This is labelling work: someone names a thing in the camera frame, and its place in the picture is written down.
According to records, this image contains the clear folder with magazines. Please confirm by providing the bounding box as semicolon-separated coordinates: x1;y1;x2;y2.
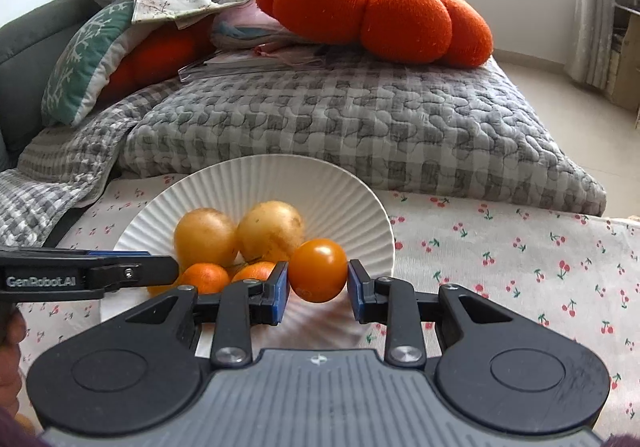
177;47;326;83

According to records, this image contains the cherry print cloth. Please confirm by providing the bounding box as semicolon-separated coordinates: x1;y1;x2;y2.
15;172;640;438

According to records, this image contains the yellow-orange cherry tomato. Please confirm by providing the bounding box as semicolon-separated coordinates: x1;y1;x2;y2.
288;238;349;304

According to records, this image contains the white ribbed plate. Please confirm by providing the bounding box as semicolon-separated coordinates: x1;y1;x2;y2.
99;154;397;350

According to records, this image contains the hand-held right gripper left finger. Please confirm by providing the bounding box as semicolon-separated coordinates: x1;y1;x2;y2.
115;261;291;369

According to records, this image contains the person's left hand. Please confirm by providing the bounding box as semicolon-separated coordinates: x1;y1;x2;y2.
0;309;31;423

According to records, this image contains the orange mandarin with stem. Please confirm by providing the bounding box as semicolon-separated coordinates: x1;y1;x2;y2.
231;261;277;284

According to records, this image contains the grey checked quilt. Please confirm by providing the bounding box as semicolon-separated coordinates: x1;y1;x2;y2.
0;77;176;248

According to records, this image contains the large golden yellow fruit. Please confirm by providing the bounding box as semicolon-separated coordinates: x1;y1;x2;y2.
173;208;240;273

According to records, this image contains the green branch print cushion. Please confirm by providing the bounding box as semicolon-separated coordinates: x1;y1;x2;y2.
41;0;141;128

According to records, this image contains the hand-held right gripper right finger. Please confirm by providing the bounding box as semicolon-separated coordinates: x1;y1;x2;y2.
347;258;531;369

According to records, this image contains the orange persimmon plush cushion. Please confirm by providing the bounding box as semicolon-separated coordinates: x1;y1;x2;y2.
255;0;495;68

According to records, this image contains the grey curtain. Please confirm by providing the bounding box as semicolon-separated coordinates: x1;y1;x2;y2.
565;0;631;88

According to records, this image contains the wooden shelf unit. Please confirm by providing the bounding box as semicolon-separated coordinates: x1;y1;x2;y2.
607;2;640;113

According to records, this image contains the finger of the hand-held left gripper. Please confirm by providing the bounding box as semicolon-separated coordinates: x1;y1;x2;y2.
0;254;179;302
0;249;152;268

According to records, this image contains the grey checked quilted cushion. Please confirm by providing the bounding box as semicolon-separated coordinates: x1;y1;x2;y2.
122;52;608;217

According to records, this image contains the pale speckled yellow fruit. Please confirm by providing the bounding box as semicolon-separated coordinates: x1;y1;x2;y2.
236;200;306;263

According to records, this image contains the grey sofa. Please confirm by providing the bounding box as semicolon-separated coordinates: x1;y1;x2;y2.
0;0;131;173

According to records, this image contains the pink plastic bag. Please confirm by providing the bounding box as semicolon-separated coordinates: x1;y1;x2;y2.
210;2;326;58

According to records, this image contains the plain orange cushion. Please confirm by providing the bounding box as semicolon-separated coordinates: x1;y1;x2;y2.
97;17;221;103

